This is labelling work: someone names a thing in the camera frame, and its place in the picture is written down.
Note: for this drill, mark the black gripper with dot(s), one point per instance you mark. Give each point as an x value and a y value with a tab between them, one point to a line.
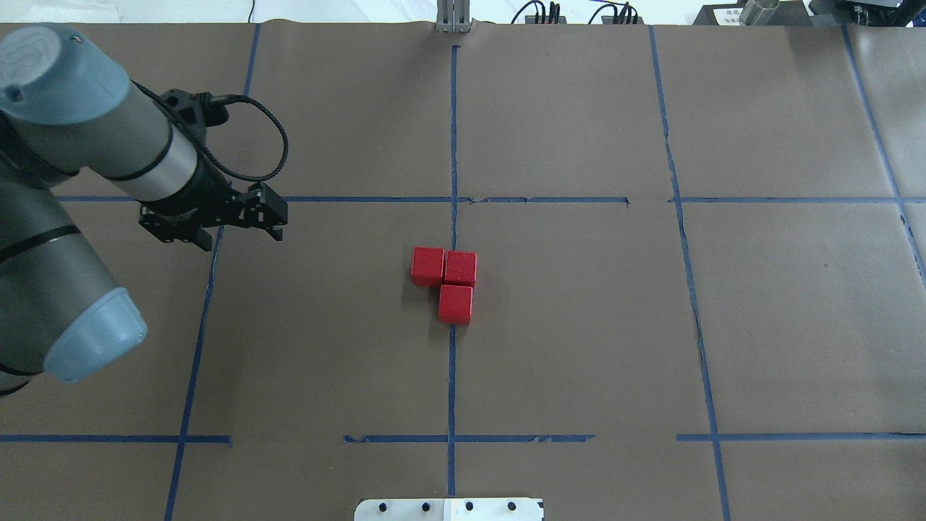
207	189

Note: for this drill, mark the red block placed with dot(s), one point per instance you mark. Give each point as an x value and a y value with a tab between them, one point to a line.
460	268
427	267
455	304

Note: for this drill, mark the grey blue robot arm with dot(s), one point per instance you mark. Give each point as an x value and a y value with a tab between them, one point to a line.
68	108

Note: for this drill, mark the brown paper table cover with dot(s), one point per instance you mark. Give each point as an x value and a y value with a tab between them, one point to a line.
700	283

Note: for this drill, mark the metal cylinder can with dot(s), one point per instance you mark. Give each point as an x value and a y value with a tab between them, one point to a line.
758	12

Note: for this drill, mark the aluminium frame post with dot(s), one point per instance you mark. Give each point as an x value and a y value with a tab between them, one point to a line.
453	16

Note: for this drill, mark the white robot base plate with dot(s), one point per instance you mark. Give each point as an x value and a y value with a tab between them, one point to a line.
488	508

